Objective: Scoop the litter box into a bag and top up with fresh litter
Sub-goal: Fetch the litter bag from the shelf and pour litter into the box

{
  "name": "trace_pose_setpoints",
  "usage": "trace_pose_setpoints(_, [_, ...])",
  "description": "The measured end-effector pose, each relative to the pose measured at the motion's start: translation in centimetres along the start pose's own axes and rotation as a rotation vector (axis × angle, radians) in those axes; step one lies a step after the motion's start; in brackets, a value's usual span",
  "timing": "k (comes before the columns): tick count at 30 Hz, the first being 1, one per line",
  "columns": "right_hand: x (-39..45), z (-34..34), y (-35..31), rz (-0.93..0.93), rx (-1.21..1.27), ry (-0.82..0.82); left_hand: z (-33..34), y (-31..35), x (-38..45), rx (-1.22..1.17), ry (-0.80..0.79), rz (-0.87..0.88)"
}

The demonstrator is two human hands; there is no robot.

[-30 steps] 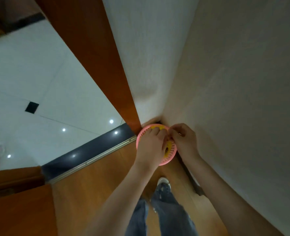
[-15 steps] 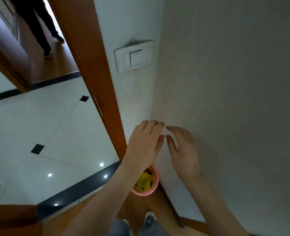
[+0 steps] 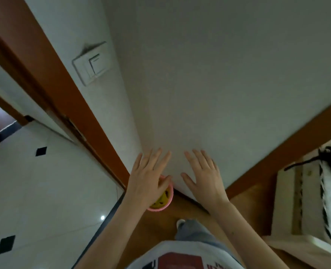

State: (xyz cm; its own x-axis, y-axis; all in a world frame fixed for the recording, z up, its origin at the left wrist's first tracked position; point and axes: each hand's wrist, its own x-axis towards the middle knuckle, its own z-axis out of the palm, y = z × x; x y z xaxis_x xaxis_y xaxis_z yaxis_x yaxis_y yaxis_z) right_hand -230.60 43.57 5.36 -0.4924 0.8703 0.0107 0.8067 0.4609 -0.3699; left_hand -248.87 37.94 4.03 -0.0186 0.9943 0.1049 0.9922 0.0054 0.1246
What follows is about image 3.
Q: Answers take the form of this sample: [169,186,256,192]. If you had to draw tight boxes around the person's left hand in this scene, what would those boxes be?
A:
[125,148,173,209]

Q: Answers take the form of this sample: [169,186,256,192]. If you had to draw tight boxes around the white wooden wardrobe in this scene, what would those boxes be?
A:
[226,93,331,199]

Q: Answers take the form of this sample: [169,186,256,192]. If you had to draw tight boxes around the white wall light switch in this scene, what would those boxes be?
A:
[72,41,111,87]

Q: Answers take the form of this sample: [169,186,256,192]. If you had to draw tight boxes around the person's right hand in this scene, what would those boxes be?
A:
[180,149,229,212]

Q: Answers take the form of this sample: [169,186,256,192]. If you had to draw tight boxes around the pink plastic waste basket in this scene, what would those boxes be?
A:
[146,174,174,213]

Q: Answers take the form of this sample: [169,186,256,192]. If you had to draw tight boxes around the person's right forearm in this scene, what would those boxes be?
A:
[210,201,291,269]

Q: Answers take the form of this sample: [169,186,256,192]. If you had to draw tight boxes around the brown hallway door frame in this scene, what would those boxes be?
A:
[0,84,29,126]

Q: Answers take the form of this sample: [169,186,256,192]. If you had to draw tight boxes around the person's left forearm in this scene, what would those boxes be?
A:
[81,196,152,269]

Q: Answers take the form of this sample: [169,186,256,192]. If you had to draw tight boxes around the black door threshold strip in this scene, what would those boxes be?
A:
[78,192,127,269]

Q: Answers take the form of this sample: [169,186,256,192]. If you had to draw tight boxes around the black hallway baseboard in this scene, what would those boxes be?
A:
[0,120,23,152]

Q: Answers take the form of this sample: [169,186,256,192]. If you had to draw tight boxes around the person's blue jeans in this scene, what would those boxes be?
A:
[174,219,231,251]

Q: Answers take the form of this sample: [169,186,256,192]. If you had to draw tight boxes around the brown wooden door frame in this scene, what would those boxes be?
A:
[0,0,131,191]

